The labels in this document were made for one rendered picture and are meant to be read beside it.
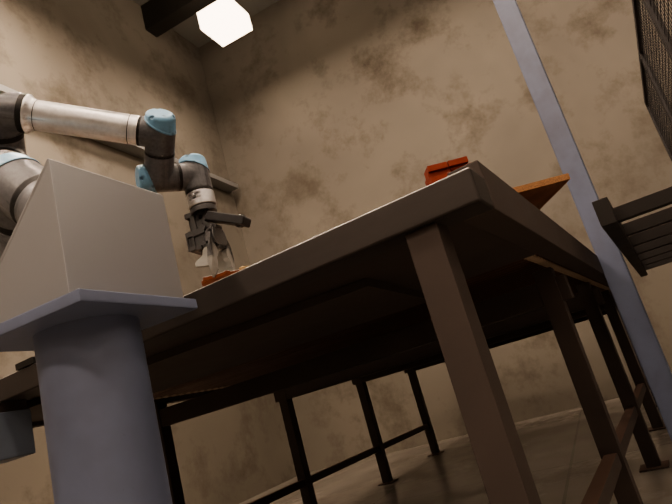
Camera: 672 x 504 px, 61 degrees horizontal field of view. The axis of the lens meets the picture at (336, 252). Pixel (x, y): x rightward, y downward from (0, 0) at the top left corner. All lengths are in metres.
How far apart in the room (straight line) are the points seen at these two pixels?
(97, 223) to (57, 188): 0.09
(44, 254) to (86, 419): 0.27
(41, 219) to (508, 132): 5.91
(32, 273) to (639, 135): 6.02
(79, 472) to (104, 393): 0.12
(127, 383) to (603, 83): 6.15
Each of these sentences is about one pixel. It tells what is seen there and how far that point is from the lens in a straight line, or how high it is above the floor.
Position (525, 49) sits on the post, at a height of 2.03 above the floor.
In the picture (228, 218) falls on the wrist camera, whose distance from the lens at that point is 1.51.
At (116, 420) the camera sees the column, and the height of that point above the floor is 0.68.
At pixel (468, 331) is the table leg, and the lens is 0.93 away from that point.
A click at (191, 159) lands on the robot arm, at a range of 1.61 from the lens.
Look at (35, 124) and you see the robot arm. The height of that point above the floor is 1.44.
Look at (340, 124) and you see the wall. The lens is 7.24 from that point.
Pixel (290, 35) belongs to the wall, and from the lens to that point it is 8.10.
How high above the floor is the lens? 0.61
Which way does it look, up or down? 15 degrees up
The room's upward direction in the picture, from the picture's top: 16 degrees counter-clockwise
